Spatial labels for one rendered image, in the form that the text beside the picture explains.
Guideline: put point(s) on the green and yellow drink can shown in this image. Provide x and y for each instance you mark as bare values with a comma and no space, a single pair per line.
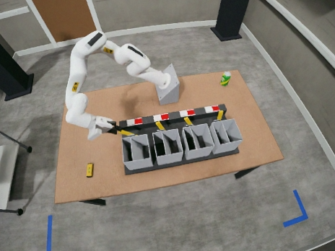
225,78

